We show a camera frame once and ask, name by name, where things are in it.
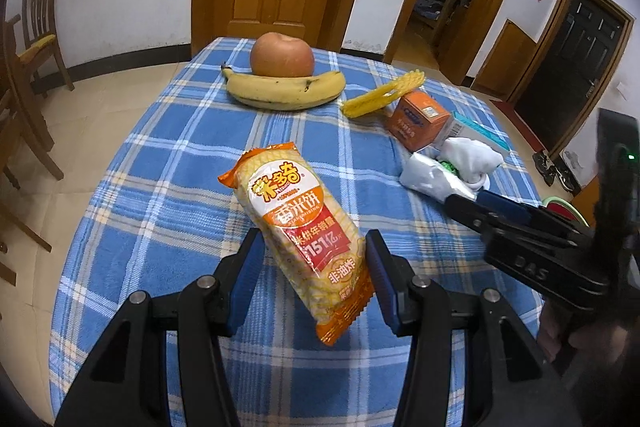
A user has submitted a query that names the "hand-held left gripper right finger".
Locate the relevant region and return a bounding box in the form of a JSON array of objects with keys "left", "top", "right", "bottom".
[{"left": 365, "top": 229, "right": 583, "bottom": 427}]

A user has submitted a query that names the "teal white box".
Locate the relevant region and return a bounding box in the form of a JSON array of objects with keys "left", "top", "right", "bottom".
[{"left": 450, "top": 111, "right": 512, "bottom": 152}]

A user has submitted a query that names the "red doormat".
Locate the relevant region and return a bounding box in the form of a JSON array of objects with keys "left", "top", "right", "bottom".
[{"left": 492, "top": 99, "right": 523, "bottom": 118}]

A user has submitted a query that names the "orange rice cracker packet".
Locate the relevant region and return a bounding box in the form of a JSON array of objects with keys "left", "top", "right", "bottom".
[{"left": 218, "top": 143, "right": 376, "bottom": 348}]

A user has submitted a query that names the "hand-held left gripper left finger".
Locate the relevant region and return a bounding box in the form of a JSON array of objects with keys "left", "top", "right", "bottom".
[{"left": 55, "top": 227, "right": 263, "bottom": 427}]

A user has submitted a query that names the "blue plaid tablecloth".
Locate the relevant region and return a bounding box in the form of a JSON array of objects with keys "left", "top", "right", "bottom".
[{"left": 50, "top": 37, "right": 546, "bottom": 427}]

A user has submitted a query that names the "banana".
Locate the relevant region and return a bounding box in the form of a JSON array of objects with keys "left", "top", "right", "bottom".
[{"left": 221, "top": 64, "right": 347, "bottom": 110}]

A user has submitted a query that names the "wooden cabinet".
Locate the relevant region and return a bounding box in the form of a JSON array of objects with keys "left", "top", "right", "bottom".
[{"left": 570, "top": 174, "right": 601, "bottom": 228}]

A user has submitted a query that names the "white cloth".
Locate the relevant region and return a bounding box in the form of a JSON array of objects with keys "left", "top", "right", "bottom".
[{"left": 435, "top": 137, "right": 505, "bottom": 192}]

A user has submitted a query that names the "person's right hand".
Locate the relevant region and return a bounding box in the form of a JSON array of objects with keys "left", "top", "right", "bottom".
[{"left": 537, "top": 302, "right": 576, "bottom": 360}]

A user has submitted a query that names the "orange carton box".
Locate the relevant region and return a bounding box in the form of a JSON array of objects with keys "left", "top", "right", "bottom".
[{"left": 385, "top": 90, "right": 455, "bottom": 152}]

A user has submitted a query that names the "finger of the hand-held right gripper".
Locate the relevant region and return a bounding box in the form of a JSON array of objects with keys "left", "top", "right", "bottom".
[
  {"left": 477, "top": 189, "right": 572, "bottom": 233},
  {"left": 442, "top": 193, "right": 501, "bottom": 234}
]

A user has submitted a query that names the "dark shoe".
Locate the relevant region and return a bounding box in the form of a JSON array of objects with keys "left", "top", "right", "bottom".
[
  {"left": 552, "top": 162, "right": 583, "bottom": 195},
  {"left": 531, "top": 149, "right": 556, "bottom": 185}
]

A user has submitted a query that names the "apple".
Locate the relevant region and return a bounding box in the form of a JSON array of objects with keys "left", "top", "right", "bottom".
[{"left": 250, "top": 32, "right": 315, "bottom": 78}]

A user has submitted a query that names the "red basin with green rim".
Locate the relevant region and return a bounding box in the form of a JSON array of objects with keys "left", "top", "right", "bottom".
[{"left": 542, "top": 197, "right": 581, "bottom": 220}]

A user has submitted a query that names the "white plastic wrapper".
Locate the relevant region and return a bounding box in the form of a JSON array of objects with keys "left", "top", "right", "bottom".
[{"left": 399, "top": 152, "right": 481, "bottom": 204}]

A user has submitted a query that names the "wooden wall panel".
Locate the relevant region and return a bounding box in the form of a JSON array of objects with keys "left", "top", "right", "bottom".
[{"left": 470, "top": 19, "right": 538, "bottom": 98}]

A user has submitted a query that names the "wooden chair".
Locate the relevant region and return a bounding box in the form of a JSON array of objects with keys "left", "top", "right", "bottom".
[
  {"left": 17, "top": 0, "right": 76, "bottom": 98},
  {"left": 0, "top": 0, "right": 66, "bottom": 253}
]

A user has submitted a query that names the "black entrance door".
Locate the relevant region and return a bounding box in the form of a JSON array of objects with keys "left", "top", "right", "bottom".
[{"left": 505, "top": 0, "right": 633, "bottom": 158}]

